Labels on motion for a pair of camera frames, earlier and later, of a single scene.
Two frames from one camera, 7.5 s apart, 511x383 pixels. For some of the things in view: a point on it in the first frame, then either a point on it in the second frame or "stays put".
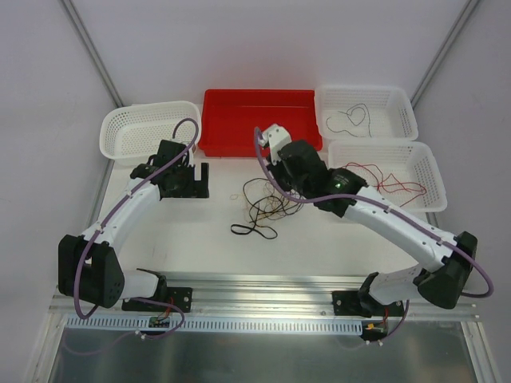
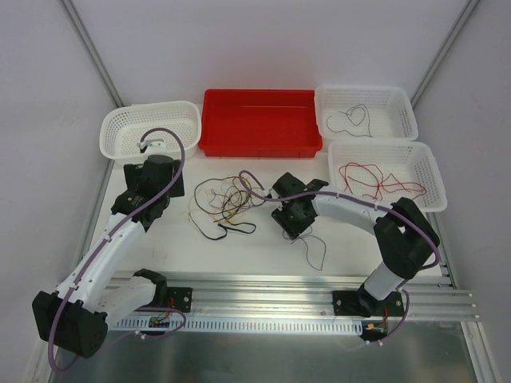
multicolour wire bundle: (263, 201) -> (219, 203)
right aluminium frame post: (444, 49) stays put
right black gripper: (282, 164) -> (294, 215)
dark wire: (348, 116) stays put
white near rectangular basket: (398, 171) stays put
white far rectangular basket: (365, 112) stays put
